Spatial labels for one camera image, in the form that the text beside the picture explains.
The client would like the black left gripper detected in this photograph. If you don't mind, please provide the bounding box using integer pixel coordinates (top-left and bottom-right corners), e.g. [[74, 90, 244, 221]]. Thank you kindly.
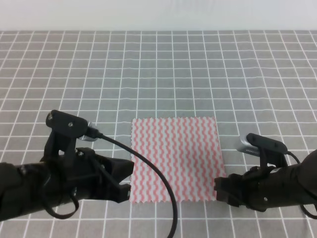
[[65, 147, 134, 203]]

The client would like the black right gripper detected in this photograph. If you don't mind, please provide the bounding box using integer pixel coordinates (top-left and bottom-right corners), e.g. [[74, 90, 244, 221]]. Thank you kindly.
[[214, 166, 269, 211]]

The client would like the pink white wavy towel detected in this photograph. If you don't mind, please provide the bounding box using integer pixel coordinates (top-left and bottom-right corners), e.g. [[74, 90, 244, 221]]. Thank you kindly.
[[131, 117, 226, 202]]

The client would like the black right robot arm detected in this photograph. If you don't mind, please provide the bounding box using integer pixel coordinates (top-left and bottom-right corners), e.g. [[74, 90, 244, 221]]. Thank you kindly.
[[214, 151, 317, 212]]

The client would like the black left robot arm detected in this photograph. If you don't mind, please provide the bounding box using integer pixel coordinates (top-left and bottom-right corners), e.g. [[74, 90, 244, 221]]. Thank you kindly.
[[0, 148, 134, 221]]

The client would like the grey checked tablecloth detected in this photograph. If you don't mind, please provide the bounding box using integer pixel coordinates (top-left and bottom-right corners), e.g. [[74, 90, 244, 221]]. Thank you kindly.
[[0, 30, 317, 238]]

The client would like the black left camera cable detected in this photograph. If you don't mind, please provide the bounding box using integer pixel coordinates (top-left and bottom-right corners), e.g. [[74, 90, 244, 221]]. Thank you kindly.
[[89, 126, 178, 238]]

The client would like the black camera cable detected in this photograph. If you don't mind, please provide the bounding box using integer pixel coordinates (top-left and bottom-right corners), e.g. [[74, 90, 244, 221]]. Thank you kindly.
[[287, 151, 317, 221], [89, 126, 178, 238]]

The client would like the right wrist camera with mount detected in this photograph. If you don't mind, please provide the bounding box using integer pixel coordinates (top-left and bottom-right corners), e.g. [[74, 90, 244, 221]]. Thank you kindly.
[[235, 133, 288, 169]]

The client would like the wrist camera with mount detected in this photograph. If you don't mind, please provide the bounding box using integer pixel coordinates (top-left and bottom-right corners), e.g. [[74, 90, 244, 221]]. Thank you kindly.
[[235, 133, 288, 169], [41, 110, 101, 167]]

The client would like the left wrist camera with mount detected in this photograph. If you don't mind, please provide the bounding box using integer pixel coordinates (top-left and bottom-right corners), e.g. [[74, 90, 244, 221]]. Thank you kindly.
[[41, 110, 101, 167]]

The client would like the black right camera cable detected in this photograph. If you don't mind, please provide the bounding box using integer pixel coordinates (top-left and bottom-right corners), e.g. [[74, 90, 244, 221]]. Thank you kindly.
[[287, 151, 317, 221]]

